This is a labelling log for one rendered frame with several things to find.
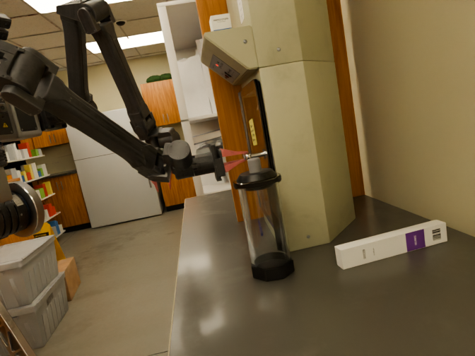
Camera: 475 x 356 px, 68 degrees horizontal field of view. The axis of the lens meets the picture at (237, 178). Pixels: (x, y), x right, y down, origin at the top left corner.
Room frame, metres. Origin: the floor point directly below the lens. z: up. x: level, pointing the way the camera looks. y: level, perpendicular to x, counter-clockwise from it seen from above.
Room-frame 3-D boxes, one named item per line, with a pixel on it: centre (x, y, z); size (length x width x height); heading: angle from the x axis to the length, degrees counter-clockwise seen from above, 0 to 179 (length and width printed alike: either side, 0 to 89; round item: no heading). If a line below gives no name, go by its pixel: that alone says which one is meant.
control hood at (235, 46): (1.02, -0.03, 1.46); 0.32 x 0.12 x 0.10; 6
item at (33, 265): (2.51, 1.74, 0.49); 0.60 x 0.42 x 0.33; 6
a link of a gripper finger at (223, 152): (0.96, 0.01, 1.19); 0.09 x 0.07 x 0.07; 96
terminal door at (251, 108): (1.02, -0.07, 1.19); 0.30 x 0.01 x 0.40; 5
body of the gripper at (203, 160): (0.95, 0.08, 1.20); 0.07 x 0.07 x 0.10; 6
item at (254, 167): (0.77, -0.04, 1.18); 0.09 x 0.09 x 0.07
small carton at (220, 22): (0.98, -0.03, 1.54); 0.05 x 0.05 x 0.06; 7
